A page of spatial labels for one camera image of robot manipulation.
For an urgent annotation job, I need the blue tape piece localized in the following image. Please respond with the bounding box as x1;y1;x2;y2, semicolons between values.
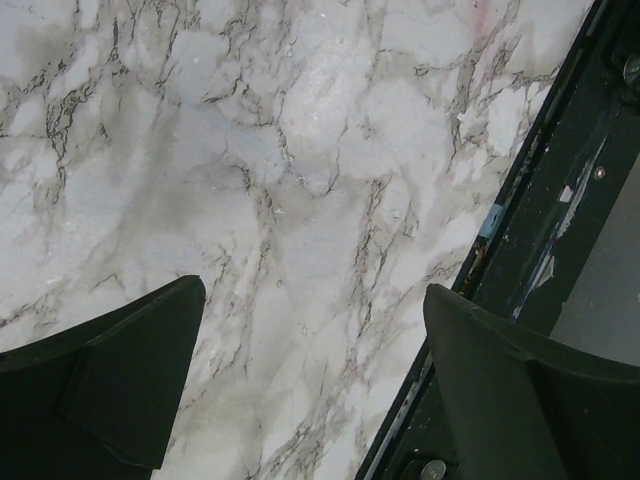
478;203;504;239

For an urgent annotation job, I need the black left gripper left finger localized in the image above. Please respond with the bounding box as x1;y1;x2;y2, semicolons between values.
1;275;206;479

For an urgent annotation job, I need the black metal base rail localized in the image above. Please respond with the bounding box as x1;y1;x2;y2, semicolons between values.
357;1;639;479

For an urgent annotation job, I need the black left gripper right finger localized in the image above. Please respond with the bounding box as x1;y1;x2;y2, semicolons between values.
423;284;639;479

